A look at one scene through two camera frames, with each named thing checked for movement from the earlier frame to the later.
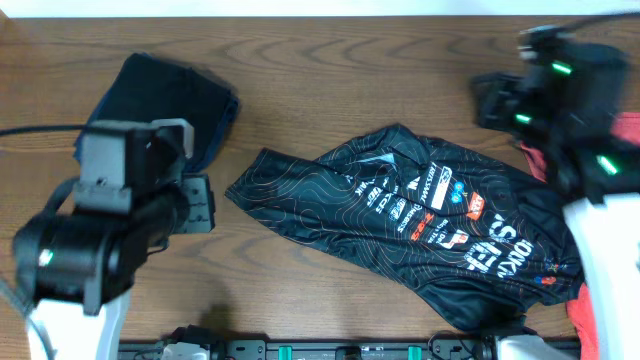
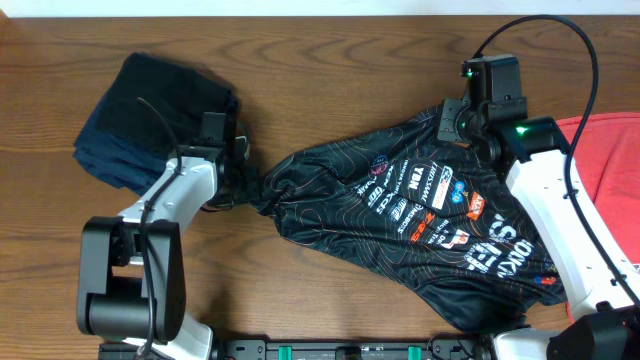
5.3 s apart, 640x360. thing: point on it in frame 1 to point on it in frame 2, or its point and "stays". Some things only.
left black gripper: [204, 212] to [252, 177]
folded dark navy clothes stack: [148, 88] stays
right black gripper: [497, 88] to [451, 107]
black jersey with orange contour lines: [478, 242] stays
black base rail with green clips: [445, 345] stays
